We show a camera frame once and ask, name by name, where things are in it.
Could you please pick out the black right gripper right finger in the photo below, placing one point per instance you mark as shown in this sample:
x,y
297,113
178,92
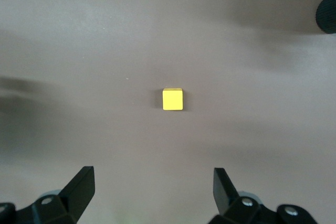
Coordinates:
x,y
225,195

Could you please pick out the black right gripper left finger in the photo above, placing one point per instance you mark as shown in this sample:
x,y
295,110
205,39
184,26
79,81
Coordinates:
x,y
73,195

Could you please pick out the yellow wooden block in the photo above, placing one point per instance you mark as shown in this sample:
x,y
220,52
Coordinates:
x,y
172,100

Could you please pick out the brown table cover sheet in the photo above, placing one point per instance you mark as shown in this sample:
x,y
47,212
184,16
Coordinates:
x,y
105,51

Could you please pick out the black cylindrical object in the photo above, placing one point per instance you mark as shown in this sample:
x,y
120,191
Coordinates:
x,y
328,14

